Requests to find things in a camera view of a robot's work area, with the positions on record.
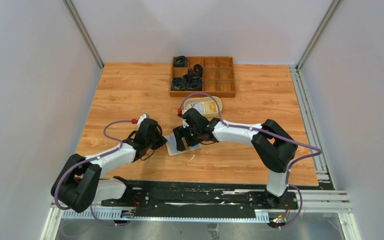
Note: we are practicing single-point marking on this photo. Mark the rolled black belt middle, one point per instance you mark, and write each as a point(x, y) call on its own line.
point(197, 70)

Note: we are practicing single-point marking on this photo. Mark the wooden compartment box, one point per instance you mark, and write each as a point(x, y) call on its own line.
point(218, 76)

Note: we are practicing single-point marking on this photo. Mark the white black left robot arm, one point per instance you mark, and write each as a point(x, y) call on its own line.
point(81, 182)

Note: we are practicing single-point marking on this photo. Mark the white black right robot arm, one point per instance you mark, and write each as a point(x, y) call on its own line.
point(273, 145)

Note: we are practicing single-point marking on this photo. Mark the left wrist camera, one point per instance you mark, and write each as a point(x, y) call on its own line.
point(141, 119)

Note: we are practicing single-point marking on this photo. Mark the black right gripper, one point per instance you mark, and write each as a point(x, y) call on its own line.
point(178, 133)

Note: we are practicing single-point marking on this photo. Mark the white card in tray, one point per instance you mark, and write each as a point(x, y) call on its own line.
point(199, 106)

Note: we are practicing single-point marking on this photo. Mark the rolled black belt top left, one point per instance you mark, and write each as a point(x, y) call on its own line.
point(180, 61)

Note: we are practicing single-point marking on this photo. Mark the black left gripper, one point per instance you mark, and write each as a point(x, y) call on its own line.
point(161, 140)

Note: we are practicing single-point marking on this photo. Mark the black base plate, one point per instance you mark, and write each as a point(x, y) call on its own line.
point(170, 200)

